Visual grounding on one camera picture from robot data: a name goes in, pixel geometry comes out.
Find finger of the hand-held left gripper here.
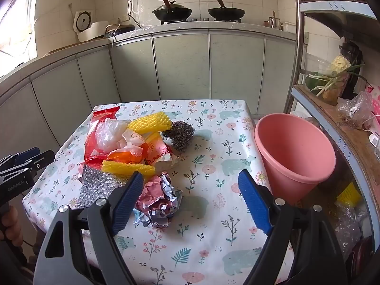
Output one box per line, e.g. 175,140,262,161
0,150,56,175
0,147,41,167

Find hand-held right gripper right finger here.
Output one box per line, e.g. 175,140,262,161
238,169,346,285

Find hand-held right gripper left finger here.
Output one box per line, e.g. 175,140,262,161
33,171,145,285

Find pink foil wrapper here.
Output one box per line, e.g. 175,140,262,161
133,174,183,229

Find orange white snack bag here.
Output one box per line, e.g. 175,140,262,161
107,129,180,167

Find pink plastic bucket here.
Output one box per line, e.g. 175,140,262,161
254,113,337,205

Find clear plastic bag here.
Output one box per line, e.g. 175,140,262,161
95,119,130,152

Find steel wool scrubber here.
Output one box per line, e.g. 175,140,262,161
161,121,195,154

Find person's left hand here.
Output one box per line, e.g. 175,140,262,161
0,206,19,243

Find silver scouring cloth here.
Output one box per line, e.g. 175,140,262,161
76,164,136,210

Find yellow foam net sleeve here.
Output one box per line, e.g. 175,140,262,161
101,160,156,176
127,112,172,133

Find red plastic bag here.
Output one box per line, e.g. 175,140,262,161
84,108,121,168

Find floral bear tablecloth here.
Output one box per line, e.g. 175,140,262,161
22,99,295,285

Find yellow plastic item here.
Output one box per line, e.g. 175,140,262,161
337,181,363,207

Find cardboard shelf liner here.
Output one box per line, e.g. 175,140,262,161
293,85,380,193

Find clear bag with label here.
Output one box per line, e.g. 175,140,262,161
337,91,374,130

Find clear plastic vegetable container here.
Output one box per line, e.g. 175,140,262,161
304,54,351,105

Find window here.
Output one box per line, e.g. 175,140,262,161
0,0,40,64

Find white rice cooker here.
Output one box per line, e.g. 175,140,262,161
73,11,109,43

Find green onions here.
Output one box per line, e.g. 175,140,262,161
309,63,366,96

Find grey kitchen cabinet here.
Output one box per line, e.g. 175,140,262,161
0,27,298,143

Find black induction cooker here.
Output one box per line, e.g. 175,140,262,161
105,24,136,35

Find pink polka dot cloth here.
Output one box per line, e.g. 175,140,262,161
365,85,380,127

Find metal shelf rack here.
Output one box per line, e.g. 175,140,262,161
283,0,380,262

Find pale cabbage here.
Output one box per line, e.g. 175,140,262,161
328,55,351,74

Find black blender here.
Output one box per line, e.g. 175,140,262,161
338,42,364,99

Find black wok with lid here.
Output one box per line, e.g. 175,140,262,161
152,0,193,22

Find white thin cable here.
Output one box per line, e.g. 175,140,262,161
360,115,380,132

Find black power cable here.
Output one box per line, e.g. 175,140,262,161
112,0,142,48

